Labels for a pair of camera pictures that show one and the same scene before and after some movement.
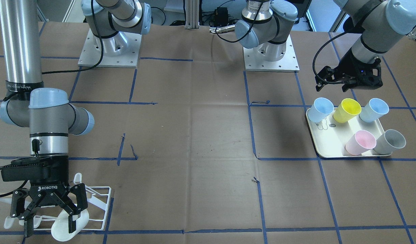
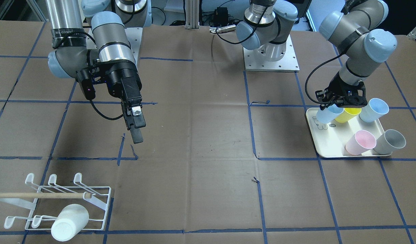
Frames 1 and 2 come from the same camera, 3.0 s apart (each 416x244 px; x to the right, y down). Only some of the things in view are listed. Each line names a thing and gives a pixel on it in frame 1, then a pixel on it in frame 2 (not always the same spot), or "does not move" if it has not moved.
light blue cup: [322, 107] → [328, 115]
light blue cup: [371, 111] does not move
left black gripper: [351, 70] → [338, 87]
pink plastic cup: [362, 141] does not move
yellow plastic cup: [345, 110] does not move
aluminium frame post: [192, 14] does not move
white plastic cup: [60, 229] does not move
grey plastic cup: [392, 139] does not move
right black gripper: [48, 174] → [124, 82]
